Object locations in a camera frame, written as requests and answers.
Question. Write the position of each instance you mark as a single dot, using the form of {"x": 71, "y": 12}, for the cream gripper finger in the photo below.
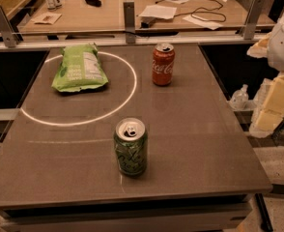
{"x": 259, "y": 49}
{"x": 272, "y": 112}

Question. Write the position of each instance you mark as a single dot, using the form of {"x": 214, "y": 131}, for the green jalapeno chip bag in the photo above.
{"x": 79, "y": 70}

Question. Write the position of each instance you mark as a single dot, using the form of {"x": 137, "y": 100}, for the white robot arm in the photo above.
{"x": 275, "y": 57}

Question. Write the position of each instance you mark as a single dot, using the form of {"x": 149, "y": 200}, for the red Coca-Cola can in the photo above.
{"x": 163, "y": 62}

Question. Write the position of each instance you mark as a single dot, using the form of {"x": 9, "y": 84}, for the green soda can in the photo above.
{"x": 131, "y": 146}

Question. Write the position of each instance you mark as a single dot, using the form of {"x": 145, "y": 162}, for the clear plastic bottle left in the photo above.
{"x": 239, "y": 98}

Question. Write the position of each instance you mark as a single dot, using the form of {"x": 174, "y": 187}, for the white paper sheet centre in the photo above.
{"x": 158, "y": 11}

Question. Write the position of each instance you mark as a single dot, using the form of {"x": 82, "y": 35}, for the black mouse on desk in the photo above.
{"x": 94, "y": 3}

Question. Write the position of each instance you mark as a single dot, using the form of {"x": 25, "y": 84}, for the small paper card left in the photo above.
{"x": 46, "y": 18}

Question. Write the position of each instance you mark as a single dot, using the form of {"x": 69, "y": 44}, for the right metal bracket post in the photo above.
{"x": 249, "y": 27}

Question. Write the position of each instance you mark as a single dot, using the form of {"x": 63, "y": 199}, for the metal bracket post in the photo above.
{"x": 249, "y": 27}
{"x": 8, "y": 34}
{"x": 129, "y": 21}

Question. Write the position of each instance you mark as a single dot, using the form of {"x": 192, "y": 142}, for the middle metal bracket post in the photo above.
{"x": 129, "y": 21}

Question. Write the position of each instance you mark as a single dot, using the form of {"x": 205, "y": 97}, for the left metal bracket post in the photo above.
{"x": 8, "y": 34}

